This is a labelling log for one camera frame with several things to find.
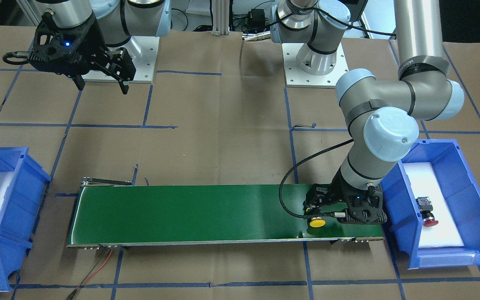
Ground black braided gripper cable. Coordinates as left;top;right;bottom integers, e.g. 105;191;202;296
279;139;355;218

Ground blue bin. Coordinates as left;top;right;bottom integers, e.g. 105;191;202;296
0;147;51;292
381;139;480;269

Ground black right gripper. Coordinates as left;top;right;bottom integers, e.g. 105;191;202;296
28;12;136;95

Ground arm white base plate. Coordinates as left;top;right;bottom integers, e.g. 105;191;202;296
282;42;349;89
80;35;160;84

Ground yellow push button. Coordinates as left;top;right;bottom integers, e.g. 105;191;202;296
306;210;326;228

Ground black power adapter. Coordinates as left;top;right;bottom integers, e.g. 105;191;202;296
246;8;265;30

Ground red push button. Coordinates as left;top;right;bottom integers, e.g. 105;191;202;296
415;196;439;228

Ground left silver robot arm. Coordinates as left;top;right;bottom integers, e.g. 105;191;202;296
278;0;464;227

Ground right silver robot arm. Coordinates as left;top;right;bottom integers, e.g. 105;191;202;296
27;0;171;94

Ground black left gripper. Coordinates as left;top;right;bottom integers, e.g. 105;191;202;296
305;171;388;225

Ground red black conveyor wires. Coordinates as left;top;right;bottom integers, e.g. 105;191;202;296
66;247;115;300

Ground green conveyor belt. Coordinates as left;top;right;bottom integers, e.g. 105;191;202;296
67;178;384;249

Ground aluminium frame post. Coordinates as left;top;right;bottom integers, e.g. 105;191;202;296
210;0;233;36

